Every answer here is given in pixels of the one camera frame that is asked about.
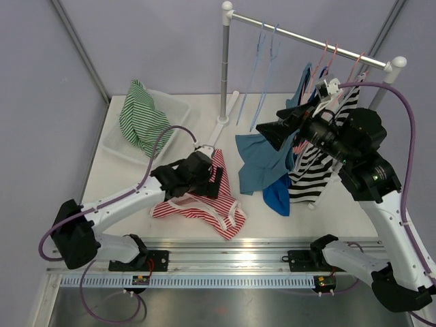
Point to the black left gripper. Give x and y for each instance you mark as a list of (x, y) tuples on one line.
[(209, 188)]

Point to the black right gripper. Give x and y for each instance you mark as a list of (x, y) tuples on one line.
[(302, 117)]

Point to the red white striped tank top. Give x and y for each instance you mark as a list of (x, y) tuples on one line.
[(223, 213)]

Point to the green white striped tank top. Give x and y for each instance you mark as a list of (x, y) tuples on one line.
[(141, 122)]

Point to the light blue wire hanger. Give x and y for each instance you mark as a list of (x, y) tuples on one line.
[(259, 48)]

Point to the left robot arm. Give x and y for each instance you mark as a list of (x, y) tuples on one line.
[(79, 230)]

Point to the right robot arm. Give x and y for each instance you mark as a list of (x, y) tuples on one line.
[(400, 282)]

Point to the black white striped tank top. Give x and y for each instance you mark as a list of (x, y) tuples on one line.
[(313, 169)]

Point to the grey blue tank top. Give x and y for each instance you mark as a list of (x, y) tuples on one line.
[(262, 164)]

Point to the bright blue tank top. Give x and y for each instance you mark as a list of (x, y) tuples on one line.
[(276, 195)]

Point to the white plastic perforated basket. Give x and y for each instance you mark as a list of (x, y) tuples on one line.
[(177, 112)]

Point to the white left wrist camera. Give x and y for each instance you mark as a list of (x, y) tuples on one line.
[(206, 149)]

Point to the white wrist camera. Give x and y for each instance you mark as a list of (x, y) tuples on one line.
[(206, 149), (326, 91)]

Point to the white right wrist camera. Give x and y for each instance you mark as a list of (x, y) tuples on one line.
[(326, 91)]

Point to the aluminium mounting rail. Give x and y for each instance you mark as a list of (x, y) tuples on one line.
[(241, 256)]

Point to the white slotted cable duct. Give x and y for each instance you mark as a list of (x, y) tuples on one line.
[(190, 281)]

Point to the metal corner frame post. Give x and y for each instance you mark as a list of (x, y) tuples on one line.
[(80, 49)]

